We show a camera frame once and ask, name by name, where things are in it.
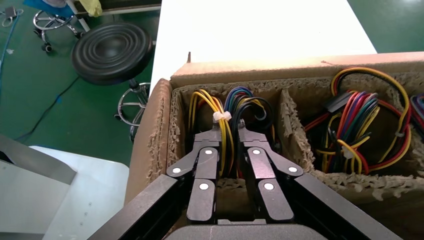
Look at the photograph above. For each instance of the brown cardboard divider box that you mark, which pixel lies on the brown cardboard divider box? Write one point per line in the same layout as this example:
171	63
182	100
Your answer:
232	71

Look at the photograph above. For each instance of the black round stool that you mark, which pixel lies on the black round stool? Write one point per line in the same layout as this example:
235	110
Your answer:
111	49

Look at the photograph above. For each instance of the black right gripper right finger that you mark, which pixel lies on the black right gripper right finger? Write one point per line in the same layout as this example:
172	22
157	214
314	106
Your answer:
261	165

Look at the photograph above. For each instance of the dark desk white leg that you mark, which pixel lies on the dark desk white leg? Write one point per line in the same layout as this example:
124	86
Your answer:
132	6

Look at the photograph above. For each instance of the white machine housing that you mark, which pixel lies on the white machine housing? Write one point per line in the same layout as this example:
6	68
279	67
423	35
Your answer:
82	198

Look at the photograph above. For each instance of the grey power adapter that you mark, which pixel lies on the grey power adapter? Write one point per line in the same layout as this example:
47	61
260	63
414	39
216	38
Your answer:
10	12

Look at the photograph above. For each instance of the chrome stool blue cushion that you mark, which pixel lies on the chrome stool blue cushion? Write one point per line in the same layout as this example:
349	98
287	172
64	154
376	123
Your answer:
49	20

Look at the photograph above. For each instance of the yellow cloth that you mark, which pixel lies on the yellow cloth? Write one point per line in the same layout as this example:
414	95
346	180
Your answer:
91	7

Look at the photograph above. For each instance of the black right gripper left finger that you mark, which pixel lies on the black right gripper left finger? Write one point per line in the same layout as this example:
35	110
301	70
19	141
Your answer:
205	165

